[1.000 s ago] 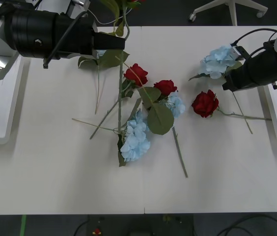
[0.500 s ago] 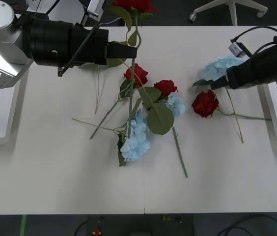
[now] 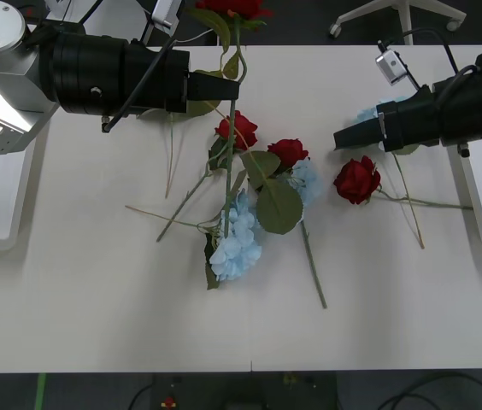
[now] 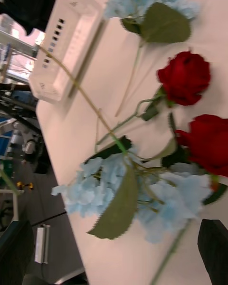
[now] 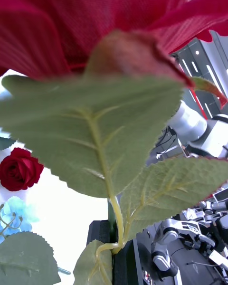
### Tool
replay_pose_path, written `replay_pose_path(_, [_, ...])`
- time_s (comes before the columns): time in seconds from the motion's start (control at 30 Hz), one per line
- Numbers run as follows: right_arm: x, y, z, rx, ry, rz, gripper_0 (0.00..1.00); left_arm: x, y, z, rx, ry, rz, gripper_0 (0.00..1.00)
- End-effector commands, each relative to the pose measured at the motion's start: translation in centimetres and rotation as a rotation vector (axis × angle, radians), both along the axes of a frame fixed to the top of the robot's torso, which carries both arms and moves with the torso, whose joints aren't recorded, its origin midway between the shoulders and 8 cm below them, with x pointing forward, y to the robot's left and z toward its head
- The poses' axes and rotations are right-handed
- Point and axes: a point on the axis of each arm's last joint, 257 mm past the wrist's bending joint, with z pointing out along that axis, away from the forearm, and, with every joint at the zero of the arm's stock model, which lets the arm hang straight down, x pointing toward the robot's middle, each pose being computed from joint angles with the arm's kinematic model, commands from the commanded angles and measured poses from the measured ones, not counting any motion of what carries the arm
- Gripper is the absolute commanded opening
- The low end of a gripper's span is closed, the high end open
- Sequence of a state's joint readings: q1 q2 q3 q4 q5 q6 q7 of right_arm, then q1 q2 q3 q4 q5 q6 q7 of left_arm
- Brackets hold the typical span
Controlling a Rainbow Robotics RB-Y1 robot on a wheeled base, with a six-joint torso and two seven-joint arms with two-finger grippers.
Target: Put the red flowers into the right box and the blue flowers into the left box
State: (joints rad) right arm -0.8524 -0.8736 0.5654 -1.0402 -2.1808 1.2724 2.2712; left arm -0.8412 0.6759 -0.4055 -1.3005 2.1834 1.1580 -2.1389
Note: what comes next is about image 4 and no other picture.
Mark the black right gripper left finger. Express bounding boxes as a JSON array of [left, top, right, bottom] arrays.
[[0, 220, 35, 285]]

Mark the white robot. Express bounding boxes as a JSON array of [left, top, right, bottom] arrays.
[[10, 120, 38, 155]]

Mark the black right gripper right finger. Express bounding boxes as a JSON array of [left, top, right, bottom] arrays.
[[197, 218, 228, 285]]

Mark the red rose with green stem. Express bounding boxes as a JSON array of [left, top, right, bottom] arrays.
[[94, 49, 212, 148], [141, 113, 228, 285]]

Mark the white power strip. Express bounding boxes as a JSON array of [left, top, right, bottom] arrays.
[[34, 224, 51, 264]]

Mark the shallow white box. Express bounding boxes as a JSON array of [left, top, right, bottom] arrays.
[[28, 0, 106, 105]]

